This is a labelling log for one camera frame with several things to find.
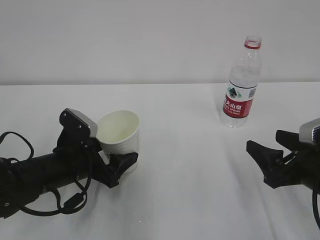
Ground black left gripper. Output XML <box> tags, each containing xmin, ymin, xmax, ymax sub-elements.
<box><xmin>53</xmin><ymin>129</ymin><xmax>139</xmax><ymax>188</ymax></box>

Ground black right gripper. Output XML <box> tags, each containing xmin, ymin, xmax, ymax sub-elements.
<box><xmin>246</xmin><ymin>130</ymin><xmax>320</xmax><ymax>192</ymax></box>

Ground white paper cup green logo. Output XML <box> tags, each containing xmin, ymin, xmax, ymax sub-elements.
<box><xmin>96</xmin><ymin>110</ymin><xmax>140</xmax><ymax>164</ymax></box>

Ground clear water bottle red label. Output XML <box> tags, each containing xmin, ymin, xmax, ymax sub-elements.
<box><xmin>220</xmin><ymin>35</ymin><xmax>262</xmax><ymax>128</ymax></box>

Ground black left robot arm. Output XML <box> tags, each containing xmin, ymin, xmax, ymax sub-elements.
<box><xmin>0</xmin><ymin>132</ymin><xmax>139</xmax><ymax>219</ymax></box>

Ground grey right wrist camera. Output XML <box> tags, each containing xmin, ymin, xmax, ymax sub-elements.
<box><xmin>298</xmin><ymin>118</ymin><xmax>320</xmax><ymax>145</ymax></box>

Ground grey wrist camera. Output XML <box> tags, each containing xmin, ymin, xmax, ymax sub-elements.
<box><xmin>59</xmin><ymin>108</ymin><xmax>98</xmax><ymax>141</ymax></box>
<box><xmin>298</xmin><ymin>118</ymin><xmax>320</xmax><ymax>145</ymax></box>

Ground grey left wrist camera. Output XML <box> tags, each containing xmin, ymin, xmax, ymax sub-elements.
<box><xmin>59</xmin><ymin>108</ymin><xmax>98</xmax><ymax>141</ymax></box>

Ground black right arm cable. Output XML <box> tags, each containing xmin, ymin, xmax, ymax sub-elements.
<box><xmin>311</xmin><ymin>189</ymin><xmax>320</xmax><ymax>232</ymax></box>

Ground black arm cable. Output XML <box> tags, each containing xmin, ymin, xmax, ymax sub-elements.
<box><xmin>311</xmin><ymin>189</ymin><xmax>320</xmax><ymax>232</ymax></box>
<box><xmin>0</xmin><ymin>131</ymin><xmax>92</xmax><ymax>216</ymax></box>

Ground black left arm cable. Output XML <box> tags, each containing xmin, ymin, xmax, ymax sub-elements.
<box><xmin>0</xmin><ymin>131</ymin><xmax>92</xmax><ymax>216</ymax></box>

